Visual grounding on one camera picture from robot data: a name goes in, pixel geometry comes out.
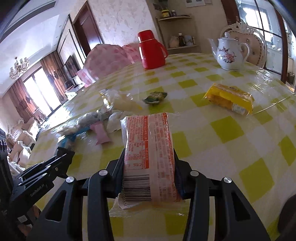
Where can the yellow biscuit pack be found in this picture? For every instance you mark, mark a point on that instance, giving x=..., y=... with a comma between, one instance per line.
x=230, y=98

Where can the cream ornate dining chair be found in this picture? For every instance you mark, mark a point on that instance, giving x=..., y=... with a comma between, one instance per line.
x=244, y=33

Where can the yellow checkered tablecloth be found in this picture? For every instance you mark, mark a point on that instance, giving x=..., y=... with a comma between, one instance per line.
x=257, y=151

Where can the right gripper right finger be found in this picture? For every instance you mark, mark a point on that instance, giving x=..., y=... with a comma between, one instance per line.
x=235, y=218

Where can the small green candy wrapper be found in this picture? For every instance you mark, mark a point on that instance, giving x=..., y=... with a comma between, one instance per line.
x=155, y=97

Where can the white floral teapot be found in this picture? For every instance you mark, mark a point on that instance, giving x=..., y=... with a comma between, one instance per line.
x=229, y=53

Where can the corner wall shelf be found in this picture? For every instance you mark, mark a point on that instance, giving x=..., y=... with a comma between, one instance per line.
x=178, y=34

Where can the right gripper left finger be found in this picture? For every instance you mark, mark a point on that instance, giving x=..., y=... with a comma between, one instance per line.
x=61, y=219

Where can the crystal chandelier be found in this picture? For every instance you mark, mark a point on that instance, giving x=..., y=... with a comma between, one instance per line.
x=20, y=66

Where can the blue striped snack packet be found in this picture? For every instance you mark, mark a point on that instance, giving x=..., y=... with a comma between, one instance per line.
x=68, y=136

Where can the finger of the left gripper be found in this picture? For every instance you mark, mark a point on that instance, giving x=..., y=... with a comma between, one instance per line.
x=57, y=166

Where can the red thermos jug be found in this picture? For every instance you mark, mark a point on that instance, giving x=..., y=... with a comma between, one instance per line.
x=152, y=52

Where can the beige leather dining chair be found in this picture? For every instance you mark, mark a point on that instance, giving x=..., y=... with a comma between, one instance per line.
x=21, y=140

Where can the pink checkered covered chair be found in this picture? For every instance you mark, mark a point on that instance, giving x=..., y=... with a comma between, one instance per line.
x=105, y=59

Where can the pink small snack packet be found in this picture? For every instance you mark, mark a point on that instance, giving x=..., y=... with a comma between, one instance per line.
x=101, y=134

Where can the pink wafer cracker pack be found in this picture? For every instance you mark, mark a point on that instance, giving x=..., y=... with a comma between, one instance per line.
x=148, y=167

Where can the clear bag white rolls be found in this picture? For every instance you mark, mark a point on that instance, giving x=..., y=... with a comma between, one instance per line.
x=118, y=100

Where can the wall television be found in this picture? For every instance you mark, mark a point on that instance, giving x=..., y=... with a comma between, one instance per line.
x=70, y=68

